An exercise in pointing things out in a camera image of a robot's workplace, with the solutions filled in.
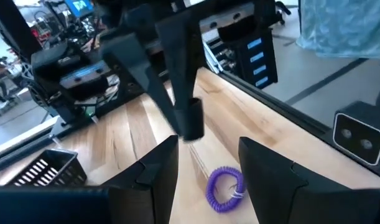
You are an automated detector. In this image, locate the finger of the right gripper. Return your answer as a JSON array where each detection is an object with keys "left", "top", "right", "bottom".
[
  {"left": 154, "top": 11, "right": 199, "bottom": 110},
  {"left": 101, "top": 32, "right": 182, "bottom": 135}
]

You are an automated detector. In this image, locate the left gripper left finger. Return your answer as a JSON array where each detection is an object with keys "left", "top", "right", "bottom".
[{"left": 104, "top": 134, "right": 180, "bottom": 224}]

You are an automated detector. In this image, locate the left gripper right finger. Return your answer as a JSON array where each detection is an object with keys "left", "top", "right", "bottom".
[{"left": 238, "top": 136, "right": 349, "bottom": 224}]

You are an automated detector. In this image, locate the purple coil wrist keychain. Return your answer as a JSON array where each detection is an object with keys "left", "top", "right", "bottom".
[{"left": 205, "top": 166, "right": 247, "bottom": 214}]

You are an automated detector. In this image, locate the blue lit monitor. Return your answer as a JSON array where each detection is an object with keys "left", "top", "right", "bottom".
[{"left": 64, "top": 0, "right": 95, "bottom": 19}]

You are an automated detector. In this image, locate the black slotted plastic basket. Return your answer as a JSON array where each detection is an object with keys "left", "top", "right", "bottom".
[{"left": 5, "top": 148, "right": 88, "bottom": 187}]

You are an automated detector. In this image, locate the black cabinet with blue labels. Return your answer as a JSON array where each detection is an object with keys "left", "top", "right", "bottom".
[{"left": 239, "top": 27, "right": 279, "bottom": 90}]

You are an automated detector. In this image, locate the teal patterned cloth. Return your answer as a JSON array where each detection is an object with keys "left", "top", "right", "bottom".
[{"left": 296, "top": 0, "right": 380, "bottom": 59}]

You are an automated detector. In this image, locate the black table-level camera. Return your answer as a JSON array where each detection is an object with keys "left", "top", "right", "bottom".
[{"left": 331, "top": 100, "right": 380, "bottom": 166}]

